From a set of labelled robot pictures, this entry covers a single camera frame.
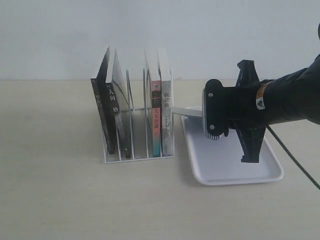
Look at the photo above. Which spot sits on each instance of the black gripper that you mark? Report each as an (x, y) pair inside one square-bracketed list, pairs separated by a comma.
[(226, 108)]

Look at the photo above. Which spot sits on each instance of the blue book with orange moon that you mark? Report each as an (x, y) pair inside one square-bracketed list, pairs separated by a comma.
[(191, 112)]

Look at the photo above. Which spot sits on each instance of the white grey rightmost book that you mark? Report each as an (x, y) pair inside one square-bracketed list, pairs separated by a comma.
[(166, 102)]

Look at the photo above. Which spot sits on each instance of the red and teal book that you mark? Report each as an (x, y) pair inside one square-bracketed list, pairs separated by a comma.
[(153, 104)]

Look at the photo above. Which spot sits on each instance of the dark brown leftmost book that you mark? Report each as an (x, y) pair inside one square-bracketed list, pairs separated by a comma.
[(101, 96)]

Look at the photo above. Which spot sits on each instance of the white plastic tray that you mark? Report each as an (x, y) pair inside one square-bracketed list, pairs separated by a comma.
[(218, 162)]

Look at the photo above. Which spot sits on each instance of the white wire book rack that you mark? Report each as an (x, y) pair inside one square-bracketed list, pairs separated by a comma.
[(140, 133)]

